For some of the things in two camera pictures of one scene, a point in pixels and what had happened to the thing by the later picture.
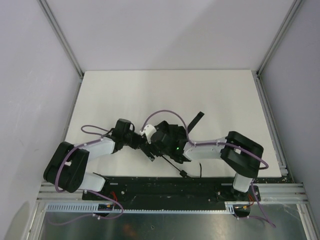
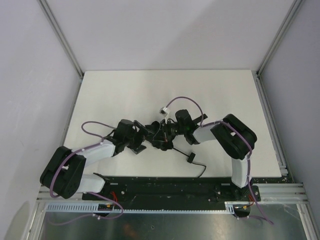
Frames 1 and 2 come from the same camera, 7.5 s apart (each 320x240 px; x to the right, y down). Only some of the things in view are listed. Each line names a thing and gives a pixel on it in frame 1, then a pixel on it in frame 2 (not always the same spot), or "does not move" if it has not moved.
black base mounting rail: [171, 190] does not move
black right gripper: [152, 152] → [161, 135]
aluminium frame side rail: [294, 192] does not move
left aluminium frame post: [62, 38] does not move
